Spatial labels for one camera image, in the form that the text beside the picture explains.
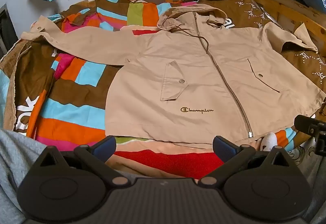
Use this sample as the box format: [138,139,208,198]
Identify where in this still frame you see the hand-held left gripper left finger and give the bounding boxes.
[34,135,131,188]

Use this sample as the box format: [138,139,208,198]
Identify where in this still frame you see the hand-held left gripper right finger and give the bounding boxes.
[198,135,294,187]

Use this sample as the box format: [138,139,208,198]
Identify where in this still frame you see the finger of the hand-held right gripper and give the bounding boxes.
[294,114,326,136]

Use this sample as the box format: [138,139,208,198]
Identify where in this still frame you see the beige hooded zip jacket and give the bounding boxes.
[20,4,326,149]

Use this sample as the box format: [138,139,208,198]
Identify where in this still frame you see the patterned floral cloth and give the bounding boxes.
[287,137,322,166]

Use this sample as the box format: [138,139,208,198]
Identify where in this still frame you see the white sock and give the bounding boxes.
[260,132,278,152]

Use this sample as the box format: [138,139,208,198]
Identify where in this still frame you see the colourful striped printed blanket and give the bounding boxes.
[0,0,326,179]

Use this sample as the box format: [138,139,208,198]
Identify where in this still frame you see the person's grey pants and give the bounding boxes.
[0,128,53,224]

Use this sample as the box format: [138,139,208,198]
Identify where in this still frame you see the wooden bed frame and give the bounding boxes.
[115,0,326,43]

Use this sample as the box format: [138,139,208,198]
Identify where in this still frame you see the dark object by wall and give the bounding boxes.
[0,4,16,54]

